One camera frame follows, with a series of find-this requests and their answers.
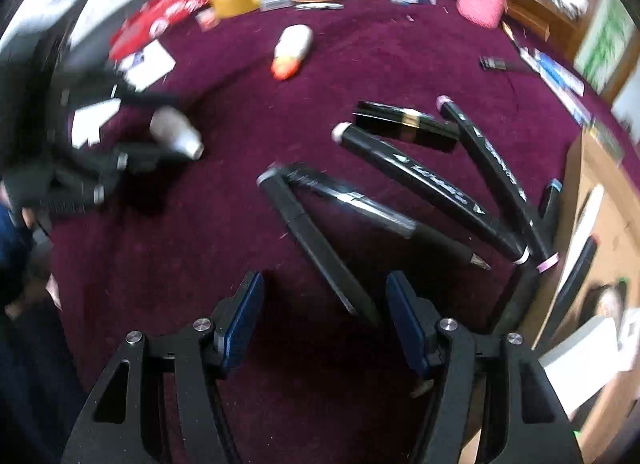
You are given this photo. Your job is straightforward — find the cardboard box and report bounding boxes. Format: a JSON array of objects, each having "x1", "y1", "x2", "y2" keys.
[{"x1": 460, "y1": 131, "x2": 640, "y2": 464}]

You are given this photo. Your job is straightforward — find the blue white pen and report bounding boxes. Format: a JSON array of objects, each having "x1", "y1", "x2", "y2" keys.
[{"x1": 520, "y1": 46, "x2": 586, "y2": 99}]

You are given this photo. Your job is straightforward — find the person's blue clothing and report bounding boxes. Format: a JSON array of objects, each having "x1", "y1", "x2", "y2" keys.
[{"x1": 0, "y1": 204, "x2": 88, "y2": 464}]

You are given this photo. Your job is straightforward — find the green pen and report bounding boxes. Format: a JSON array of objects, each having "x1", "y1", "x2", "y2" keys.
[{"x1": 590, "y1": 124, "x2": 626, "y2": 159}]

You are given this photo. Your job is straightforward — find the black marker pink caps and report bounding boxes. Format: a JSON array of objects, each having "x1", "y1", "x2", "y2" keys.
[
  {"x1": 331, "y1": 121, "x2": 531, "y2": 265},
  {"x1": 436, "y1": 95, "x2": 560, "y2": 273}
]

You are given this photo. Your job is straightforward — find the white marker pen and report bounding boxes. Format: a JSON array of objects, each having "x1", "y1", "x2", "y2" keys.
[{"x1": 570, "y1": 184, "x2": 606, "y2": 289}]

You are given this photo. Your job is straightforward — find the red packet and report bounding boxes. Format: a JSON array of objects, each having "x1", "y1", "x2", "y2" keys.
[{"x1": 109, "y1": 0, "x2": 216, "y2": 62}]

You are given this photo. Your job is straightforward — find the black gel pen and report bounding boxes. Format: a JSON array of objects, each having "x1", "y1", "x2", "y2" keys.
[{"x1": 282, "y1": 164, "x2": 492, "y2": 272}]

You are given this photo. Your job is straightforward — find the white rectangular box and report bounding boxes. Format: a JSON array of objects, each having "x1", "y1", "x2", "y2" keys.
[{"x1": 540, "y1": 316, "x2": 626, "y2": 412}]

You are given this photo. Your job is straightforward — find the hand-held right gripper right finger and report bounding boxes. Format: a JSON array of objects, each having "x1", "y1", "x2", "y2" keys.
[{"x1": 385, "y1": 271, "x2": 585, "y2": 464}]

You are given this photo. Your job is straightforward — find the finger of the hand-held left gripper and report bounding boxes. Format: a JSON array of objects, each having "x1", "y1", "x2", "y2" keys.
[
  {"x1": 52, "y1": 143, "x2": 195, "y2": 215},
  {"x1": 112, "y1": 85, "x2": 183, "y2": 110}
]

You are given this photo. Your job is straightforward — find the black tube gold band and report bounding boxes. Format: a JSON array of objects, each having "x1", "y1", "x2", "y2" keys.
[{"x1": 352, "y1": 100, "x2": 461, "y2": 153}]

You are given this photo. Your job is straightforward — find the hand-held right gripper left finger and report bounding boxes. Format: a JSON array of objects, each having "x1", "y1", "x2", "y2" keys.
[{"x1": 61, "y1": 271, "x2": 266, "y2": 464}]

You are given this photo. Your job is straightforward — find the small white bottle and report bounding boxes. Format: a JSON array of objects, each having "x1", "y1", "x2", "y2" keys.
[{"x1": 149, "y1": 106, "x2": 206, "y2": 161}]

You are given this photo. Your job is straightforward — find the person's left hand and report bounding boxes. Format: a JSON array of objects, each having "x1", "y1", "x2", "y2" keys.
[{"x1": 0, "y1": 181, "x2": 43, "y2": 239}]

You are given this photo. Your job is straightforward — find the white bottle orange cap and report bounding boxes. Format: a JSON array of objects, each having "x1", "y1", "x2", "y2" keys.
[{"x1": 271, "y1": 24, "x2": 315, "y2": 80}]

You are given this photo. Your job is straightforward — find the white paper booklet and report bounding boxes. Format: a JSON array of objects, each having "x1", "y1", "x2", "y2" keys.
[{"x1": 122, "y1": 38, "x2": 177, "y2": 92}]

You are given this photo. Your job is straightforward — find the black marker grey cap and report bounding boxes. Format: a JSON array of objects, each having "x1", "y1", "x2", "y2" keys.
[{"x1": 256, "y1": 164, "x2": 383, "y2": 327}]

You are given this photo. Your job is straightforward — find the bamboo painting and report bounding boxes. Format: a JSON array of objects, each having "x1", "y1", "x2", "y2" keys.
[{"x1": 572, "y1": 0, "x2": 636, "y2": 94}]

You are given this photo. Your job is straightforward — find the black marker blue caps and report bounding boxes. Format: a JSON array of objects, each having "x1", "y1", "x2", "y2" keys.
[{"x1": 492, "y1": 178, "x2": 564, "y2": 337}]

